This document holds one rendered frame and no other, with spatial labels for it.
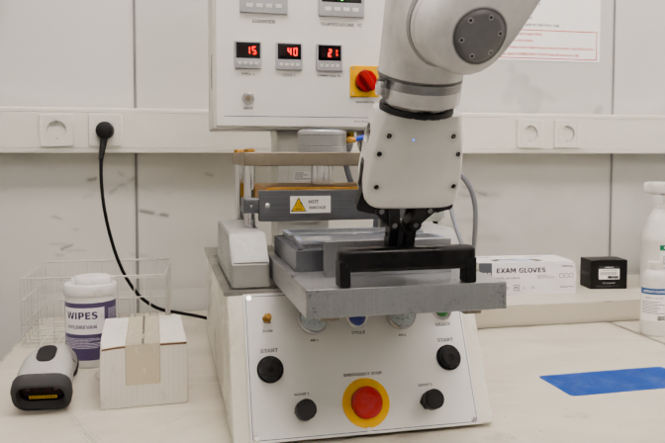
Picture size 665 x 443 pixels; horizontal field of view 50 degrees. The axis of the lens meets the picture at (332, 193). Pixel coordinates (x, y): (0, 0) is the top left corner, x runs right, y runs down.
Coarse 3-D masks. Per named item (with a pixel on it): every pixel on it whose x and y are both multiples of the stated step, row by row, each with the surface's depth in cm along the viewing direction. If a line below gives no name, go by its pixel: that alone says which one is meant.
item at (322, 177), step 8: (312, 168) 115; (320, 168) 114; (328, 168) 114; (312, 176) 115; (320, 176) 114; (328, 176) 114; (256, 184) 116; (264, 184) 116; (272, 184) 116; (280, 184) 116; (288, 184) 116; (296, 184) 116; (304, 184) 116; (312, 184) 115; (320, 184) 114; (328, 184) 114; (336, 184) 116; (344, 184) 116; (352, 184) 116; (256, 192) 116
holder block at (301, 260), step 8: (280, 240) 94; (288, 240) 93; (280, 248) 94; (288, 248) 88; (296, 248) 85; (320, 248) 85; (280, 256) 94; (288, 256) 88; (296, 256) 83; (304, 256) 84; (312, 256) 84; (320, 256) 84; (288, 264) 88; (296, 264) 83; (304, 264) 84; (312, 264) 84; (320, 264) 84
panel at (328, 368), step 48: (288, 336) 93; (336, 336) 94; (384, 336) 96; (432, 336) 97; (288, 384) 91; (336, 384) 92; (384, 384) 93; (432, 384) 94; (288, 432) 88; (336, 432) 90; (384, 432) 91
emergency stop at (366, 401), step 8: (360, 392) 91; (368, 392) 91; (376, 392) 92; (352, 400) 91; (360, 400) 91; (368, 400) 91; (376, 400) 91; (352, 408) 91; (360, 408) 90; (368, 408) 91; (376, 408) 91; (360, 416) 90; (368, 416) 90
